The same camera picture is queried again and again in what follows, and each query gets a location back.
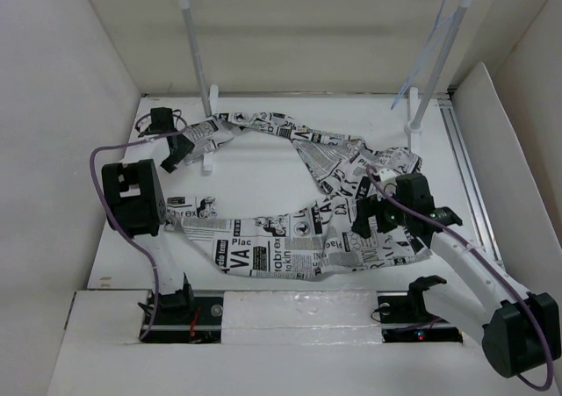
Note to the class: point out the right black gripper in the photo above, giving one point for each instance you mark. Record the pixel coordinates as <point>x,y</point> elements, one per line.
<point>366,207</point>

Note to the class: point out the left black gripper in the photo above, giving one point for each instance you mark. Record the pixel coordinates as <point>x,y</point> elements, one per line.
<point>183,148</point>

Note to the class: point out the black white newspaper print trousers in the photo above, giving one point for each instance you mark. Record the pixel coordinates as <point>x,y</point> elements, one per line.
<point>317,240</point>

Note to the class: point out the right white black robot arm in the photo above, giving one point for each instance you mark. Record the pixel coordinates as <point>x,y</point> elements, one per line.
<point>517,329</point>

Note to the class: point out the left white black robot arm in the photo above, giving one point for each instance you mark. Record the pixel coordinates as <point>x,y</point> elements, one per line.
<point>133,194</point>

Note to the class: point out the clear blue plastic hanger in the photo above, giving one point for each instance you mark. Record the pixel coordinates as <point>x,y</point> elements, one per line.
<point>436,37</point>

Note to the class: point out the aluminium rail right side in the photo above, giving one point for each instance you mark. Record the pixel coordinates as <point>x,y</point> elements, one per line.
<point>480,220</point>

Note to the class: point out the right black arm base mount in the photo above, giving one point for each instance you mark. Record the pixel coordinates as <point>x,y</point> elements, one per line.
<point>404,318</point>

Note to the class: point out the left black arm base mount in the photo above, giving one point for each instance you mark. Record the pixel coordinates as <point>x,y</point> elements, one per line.
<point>185,317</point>

